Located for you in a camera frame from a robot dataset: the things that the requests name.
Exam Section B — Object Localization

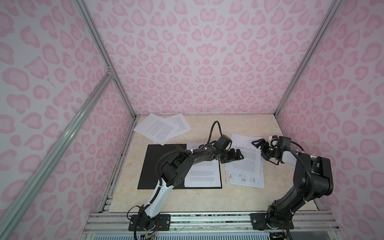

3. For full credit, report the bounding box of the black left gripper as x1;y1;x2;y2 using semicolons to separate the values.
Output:
219;150;244;165

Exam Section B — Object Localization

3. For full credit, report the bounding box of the printed paper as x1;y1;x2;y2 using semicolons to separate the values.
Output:
226;134;262;178
184;160;222;189
134;114;178;146
166;113;192;137

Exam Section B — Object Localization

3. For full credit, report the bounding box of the paper with diagram bottom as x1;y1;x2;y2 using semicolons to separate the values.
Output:
225;160;265;189

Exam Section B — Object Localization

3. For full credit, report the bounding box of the red folder black inside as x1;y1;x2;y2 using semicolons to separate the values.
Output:
137;143;223;190

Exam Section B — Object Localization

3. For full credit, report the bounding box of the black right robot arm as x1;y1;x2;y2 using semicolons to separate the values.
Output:
250;136;334;231

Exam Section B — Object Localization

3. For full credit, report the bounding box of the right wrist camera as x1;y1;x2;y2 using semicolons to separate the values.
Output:
269;136;292;151

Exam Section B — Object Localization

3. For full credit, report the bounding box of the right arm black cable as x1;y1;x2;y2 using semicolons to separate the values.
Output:
289;140;316;205

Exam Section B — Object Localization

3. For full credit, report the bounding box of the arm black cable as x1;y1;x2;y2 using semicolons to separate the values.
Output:
154;120;224;187
289;140;316;205

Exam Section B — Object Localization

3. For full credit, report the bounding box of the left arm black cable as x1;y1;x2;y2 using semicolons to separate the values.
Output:
154;120;224;187

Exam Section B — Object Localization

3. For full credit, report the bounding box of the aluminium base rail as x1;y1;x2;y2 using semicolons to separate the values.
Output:
81;211;344;240

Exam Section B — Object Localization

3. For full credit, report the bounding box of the right corner aluminium post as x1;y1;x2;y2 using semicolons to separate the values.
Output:
274;0;344;119

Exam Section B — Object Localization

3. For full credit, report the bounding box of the corner aluminium post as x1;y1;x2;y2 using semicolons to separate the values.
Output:
73;0;136;120
274;0;344;119

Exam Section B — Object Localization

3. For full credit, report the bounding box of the left corner aluminium post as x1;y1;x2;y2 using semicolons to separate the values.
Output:
73;0;136;120

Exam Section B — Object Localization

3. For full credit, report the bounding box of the diagonal aluminium frame bar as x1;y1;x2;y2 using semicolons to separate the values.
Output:
1;73;114;240

